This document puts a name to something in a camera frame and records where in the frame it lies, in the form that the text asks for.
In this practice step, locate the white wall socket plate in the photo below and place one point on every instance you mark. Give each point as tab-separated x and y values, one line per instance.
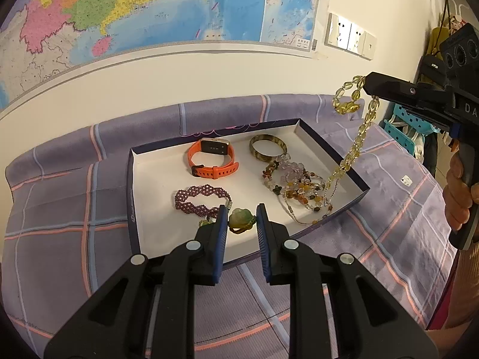
336	31
369	46
356	38

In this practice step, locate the black handbag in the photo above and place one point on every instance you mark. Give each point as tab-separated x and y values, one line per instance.
432	69

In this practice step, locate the teal plastic stool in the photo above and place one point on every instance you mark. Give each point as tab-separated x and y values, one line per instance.
406	131

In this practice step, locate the olive gold bangle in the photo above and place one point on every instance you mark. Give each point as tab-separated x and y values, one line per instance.
258	155

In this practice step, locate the person's leg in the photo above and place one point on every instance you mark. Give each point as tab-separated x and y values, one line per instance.
456	335

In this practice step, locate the yellow garment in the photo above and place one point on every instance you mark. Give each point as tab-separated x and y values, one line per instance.
436	41

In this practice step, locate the dark blue shallow box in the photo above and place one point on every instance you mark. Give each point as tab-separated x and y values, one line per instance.
161	179

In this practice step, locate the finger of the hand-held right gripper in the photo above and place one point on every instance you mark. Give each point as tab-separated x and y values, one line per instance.
396	89
426	116

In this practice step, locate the person's right forearm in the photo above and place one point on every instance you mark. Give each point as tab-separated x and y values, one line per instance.
467	288

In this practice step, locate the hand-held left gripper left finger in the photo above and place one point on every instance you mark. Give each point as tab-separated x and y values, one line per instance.
220	239

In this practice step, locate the colourful wall map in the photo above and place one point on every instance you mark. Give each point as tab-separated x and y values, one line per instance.
149	7

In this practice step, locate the orange smartwatch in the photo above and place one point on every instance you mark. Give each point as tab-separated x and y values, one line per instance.
217	172

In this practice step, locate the plaid purple bed sheet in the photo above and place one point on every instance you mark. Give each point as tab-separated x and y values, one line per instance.
56	232

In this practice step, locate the small white tag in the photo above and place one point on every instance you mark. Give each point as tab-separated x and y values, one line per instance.
406	181

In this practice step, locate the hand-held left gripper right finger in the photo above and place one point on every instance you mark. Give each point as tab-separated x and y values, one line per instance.
264	239

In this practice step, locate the person's right hand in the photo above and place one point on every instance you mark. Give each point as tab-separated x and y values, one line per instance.
454	198

